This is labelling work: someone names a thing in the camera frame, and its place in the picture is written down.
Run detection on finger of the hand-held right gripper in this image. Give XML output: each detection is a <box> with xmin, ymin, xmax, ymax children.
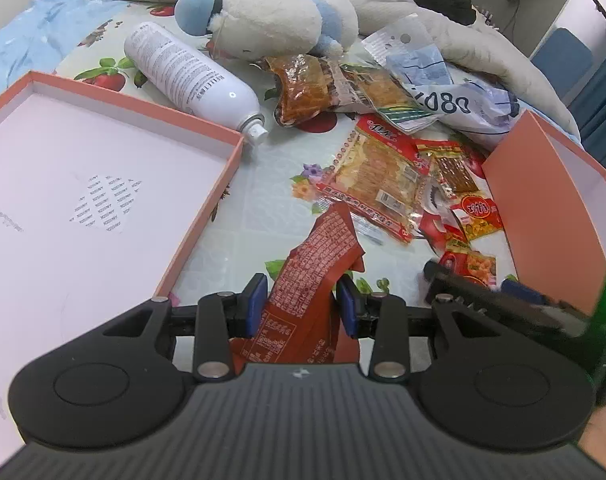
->
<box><xmin>500</xmin><ymin>279</ymin><xmax>591</xmax><ymax>332</ymax></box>
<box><xmin>423</xmin><ymin>259</ymin><xmax>536</xmax><ymax>313</ymax></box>

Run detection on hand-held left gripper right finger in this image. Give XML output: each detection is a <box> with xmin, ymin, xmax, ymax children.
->
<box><xmin>334</xmin><ymin>276</ymin><xmax>514</xmax><ymax>384</ymax></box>

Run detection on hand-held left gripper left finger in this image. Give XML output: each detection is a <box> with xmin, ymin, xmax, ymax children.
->
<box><xmin>100</xmin><ymin>272</ymin><xmax>270</xmax><ymax>384</ymax></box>

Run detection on red snack packet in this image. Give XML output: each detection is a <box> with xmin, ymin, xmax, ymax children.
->
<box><xmin>230</xmin><ymin>202</ymin><xmax>367</xmax><ymax>367</ymax></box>

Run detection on deep pink cardboard box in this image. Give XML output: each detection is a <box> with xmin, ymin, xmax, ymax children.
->
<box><xmin>481</xmin><ymin>109</ymin><xmax>606</xmax><ymax>312</ymax></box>

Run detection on pile of assorted snack packets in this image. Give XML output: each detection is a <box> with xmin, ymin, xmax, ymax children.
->
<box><xmin>262</xmin><ymin>53</ymin><xmax>505</xmax><ymax>292</ymax></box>

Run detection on floral fruit print tablecloth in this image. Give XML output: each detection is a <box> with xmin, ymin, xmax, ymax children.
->
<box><xmin>53</xmin><ymin>2</ymin><xmax>520</xmax><ymax>362</ymax></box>

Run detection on clear printed plastic bag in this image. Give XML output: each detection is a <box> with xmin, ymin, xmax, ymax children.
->
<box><xmin>360</xmin><ymin>12</ymin><xmax>522</xmax><ymax>154</ymax></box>

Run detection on blue curtain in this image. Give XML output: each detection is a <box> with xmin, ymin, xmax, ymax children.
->
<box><xmin>567</xmin><ymin>44</ymin><xmax>606</xmax><ymax>162</ymax></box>

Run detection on pink box lid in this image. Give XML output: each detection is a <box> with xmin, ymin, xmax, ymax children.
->
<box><xmin>0</xmin><ymin>70</ymin><xmax>245</xmax><ymax>462</ymax></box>

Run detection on blue chair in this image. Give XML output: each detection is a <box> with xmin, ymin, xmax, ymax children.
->
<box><xmin>530</xmin><ymin>27</ymin><xmax>594</xmax><ymax>92</ymax></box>

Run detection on white spray bottle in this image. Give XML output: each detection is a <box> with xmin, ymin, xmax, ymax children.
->
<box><xmin>123</xmin><ymin>21</ymin><xmax>269</xmax><ymax>147</ymax></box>

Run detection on white and blue plush toy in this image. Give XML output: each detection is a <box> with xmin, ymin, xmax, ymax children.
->
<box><xmin>174</xmin><ymin>0</ymin><xmax>360</xmax><ymax>58</ymax></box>

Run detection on light blue bed sheet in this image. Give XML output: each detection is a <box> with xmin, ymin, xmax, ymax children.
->
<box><xmin>0</xmin><ymin>0</ymin><xmax>130</xmax><ymax>77</ymax></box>

